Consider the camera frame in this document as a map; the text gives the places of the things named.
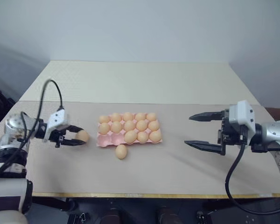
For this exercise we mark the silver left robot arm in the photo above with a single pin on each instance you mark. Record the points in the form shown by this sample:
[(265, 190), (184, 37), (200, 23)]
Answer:
[(12, 127)]

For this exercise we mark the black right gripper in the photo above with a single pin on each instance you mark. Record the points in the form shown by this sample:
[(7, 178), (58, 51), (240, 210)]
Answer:
[(228, 130)]

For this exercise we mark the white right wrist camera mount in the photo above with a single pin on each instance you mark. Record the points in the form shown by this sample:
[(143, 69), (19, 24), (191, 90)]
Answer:
[(243, 115)]

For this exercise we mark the dark red-brown furniture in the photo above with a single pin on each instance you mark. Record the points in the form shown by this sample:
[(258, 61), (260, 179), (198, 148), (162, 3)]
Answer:
[(278, 114)]

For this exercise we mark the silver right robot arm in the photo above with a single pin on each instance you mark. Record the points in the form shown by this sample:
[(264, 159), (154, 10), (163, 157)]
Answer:
[(271, 133)]

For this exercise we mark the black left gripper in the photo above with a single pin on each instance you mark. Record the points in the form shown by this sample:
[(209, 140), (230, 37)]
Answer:
[(56, 136)]

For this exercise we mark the black clamp bracket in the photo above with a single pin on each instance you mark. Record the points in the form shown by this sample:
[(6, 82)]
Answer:
[(81, 216), (201, 215)]

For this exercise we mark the pink egg tray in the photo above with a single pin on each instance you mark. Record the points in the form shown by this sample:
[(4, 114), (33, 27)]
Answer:
[(107, 140)]

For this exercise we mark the brown egg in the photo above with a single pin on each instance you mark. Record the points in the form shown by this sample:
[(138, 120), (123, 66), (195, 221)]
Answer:
[(128, 116), (143, 137), (116, 127), (153, 125), (104, 119), (129, 126), (116, 116), (83, 136), (130, 136), (140, 116), (151, 116), (121, 151), (155, 136), (141, 125), (104, 128)]

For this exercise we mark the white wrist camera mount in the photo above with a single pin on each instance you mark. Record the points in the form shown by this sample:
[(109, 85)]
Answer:
[(58, 119), (243, 115)]

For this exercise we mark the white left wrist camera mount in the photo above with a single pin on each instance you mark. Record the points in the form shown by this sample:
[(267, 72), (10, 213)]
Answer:
[(58, 119)]

